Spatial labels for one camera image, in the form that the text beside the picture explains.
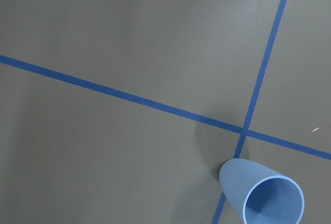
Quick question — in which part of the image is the blue cup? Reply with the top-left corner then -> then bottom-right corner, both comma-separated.
219,158 -> 305,223

